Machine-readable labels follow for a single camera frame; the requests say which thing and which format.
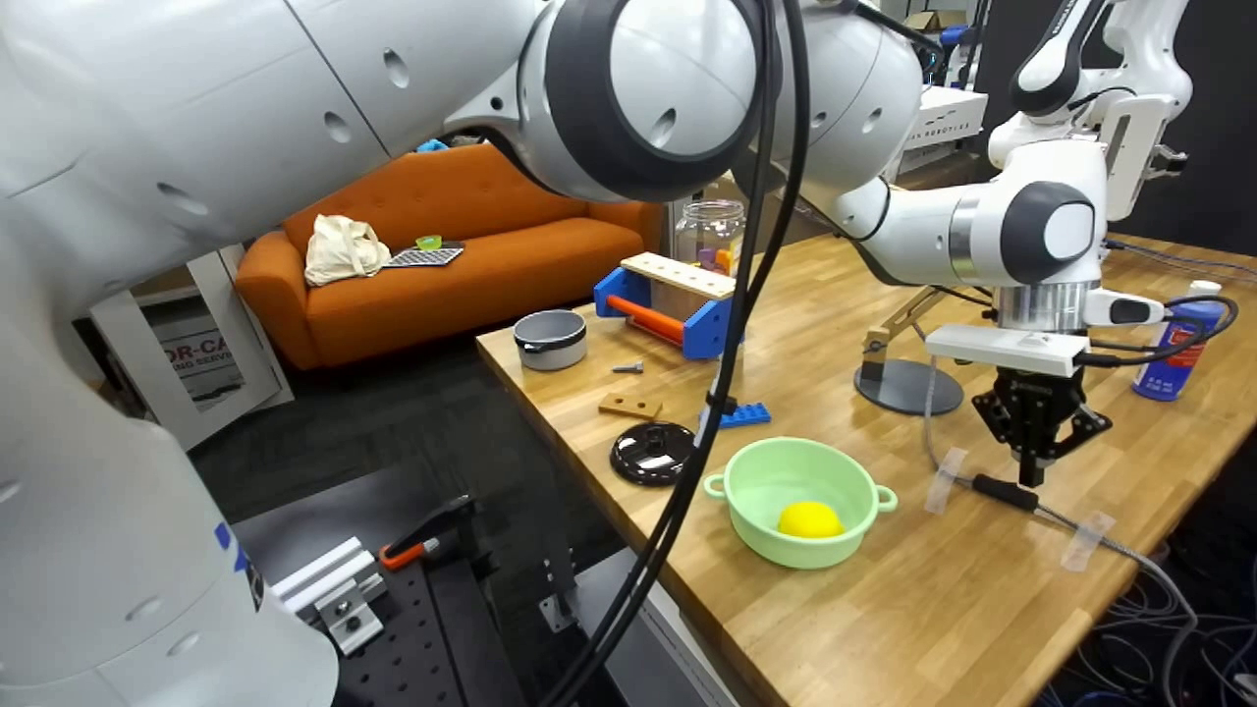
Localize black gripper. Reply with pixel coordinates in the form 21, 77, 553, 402
973, 364, 1116, 491

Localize black inline lamp switch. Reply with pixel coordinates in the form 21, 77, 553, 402
966, 470, 1040, 517

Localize round white desk lamp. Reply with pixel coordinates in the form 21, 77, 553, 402
851, 283, 970, 420

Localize translucent tape strip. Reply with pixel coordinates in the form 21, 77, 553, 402
1058, 510, 1116, 577
925, 449, 973, 517

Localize blue bottle with white cap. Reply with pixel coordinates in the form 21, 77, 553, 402
1130, 273, 1234, 403

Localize yellow lemon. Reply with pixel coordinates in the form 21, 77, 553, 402
775, 499, 850, 541

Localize mint green bowl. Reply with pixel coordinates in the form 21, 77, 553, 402
698, 433, 902, 572

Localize blue toy brick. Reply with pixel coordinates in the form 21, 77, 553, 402
714, 402, 779, 433

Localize blue wooden toy toolbox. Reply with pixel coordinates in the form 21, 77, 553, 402
588, 250, 743, 364

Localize clear jar of coloured blocks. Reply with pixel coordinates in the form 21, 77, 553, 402
667, 197, 752, 283

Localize small wooden block with holes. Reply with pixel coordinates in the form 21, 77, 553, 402
599, 393, 667, 425

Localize orange sofa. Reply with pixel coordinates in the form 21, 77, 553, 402
233, 136, 671, 376

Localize grey book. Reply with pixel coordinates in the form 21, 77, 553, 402
386, 238, 469, 273

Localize black breadboard bench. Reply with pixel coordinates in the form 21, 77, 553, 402
233, 463, 631, 707

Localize cream cloth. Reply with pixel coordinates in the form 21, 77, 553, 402
304, 211, 396, 289

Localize white cabinet with label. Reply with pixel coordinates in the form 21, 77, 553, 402
92, 247, 300, 455

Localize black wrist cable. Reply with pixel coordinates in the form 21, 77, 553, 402
1079, 288, 1240, 374

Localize braided lamp cable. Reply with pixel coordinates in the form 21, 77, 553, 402
913, 324, 1257, 707

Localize tangled grey floor cables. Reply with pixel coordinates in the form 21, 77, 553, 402
1044, 572, 1257, 707

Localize thick black cable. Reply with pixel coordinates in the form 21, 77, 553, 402
542, 0, 816, 707

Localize grey pot with black handles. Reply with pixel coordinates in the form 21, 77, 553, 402
512, 305, 595, 376

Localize orange-handled tool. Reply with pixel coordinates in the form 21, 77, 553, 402
376, 491, 482, 577

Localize aluminium bracket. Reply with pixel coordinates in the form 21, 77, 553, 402
267, 534, 396, 661

